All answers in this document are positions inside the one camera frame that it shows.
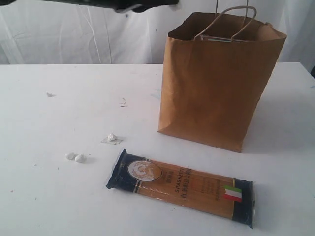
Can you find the white backdrop curtain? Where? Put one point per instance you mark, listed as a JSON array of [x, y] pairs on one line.
[[38, 32]]

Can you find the spaghetti packet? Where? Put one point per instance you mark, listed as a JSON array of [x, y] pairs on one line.
[[214, 194]]

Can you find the large brown paper bag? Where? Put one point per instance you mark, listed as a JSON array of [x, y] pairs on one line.
[[210, 90]]

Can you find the torn white paper scrap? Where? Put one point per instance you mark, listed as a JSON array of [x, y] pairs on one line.
[[123, 103]]

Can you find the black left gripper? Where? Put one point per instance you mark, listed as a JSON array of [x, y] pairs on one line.
[[122, 6]]

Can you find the white putty lump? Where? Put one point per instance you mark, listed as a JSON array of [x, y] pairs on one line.
[[80, 158], [70, 156], [112, 139]]

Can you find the white putty lump on tape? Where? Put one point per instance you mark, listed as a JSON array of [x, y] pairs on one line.
[[112, 139]]

